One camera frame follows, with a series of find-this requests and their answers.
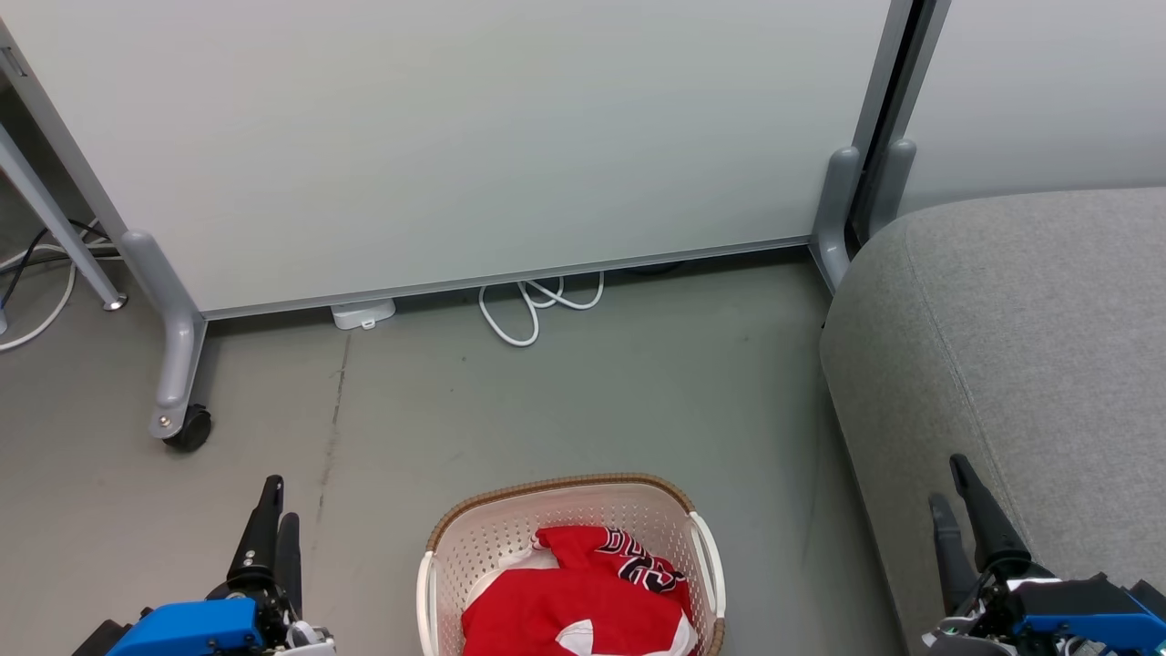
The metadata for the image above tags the grey partition foot with caster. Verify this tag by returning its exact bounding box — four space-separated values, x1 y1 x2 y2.
120 230 209 441

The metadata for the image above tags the grey fabric sofa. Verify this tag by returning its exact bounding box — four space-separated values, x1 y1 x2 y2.
819 187 1166 656

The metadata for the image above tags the narrow white partition panel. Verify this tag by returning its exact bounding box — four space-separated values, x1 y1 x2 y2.
897 0 1166 218

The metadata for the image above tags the large white partition panel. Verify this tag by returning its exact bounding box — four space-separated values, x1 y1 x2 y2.
0 0 915 321

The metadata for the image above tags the black floor cable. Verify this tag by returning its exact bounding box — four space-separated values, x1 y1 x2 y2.
0 219 115 311

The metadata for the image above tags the grey metal table leg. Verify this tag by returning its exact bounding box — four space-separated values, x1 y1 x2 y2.
0 128 128 313

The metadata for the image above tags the red jersey with black number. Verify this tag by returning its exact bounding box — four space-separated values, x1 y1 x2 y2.
533 525 696 610

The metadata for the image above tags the white power adapter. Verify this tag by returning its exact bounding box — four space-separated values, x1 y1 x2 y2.
330 299 397 332

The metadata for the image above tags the looped white power cable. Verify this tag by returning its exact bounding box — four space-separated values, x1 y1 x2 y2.
478 272 606 348

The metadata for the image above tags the white plastic laundry basket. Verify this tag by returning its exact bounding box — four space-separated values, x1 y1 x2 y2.
416 472 728 656

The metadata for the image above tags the red garment with white stripes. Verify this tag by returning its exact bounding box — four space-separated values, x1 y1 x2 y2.
461 569 701 656

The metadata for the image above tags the white floor cable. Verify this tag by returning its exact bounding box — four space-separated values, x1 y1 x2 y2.
0 239 124 353

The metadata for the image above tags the black caster wheel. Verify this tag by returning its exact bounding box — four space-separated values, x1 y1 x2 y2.
165 405 213 453

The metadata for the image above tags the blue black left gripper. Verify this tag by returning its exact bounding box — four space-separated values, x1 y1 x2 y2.
73 475 336 656

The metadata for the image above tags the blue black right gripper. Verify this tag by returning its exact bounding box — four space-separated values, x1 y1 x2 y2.
922 454 1166 656

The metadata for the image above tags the short grey partition foot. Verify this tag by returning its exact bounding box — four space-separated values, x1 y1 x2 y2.
809 147 862 294
866 138 917 240

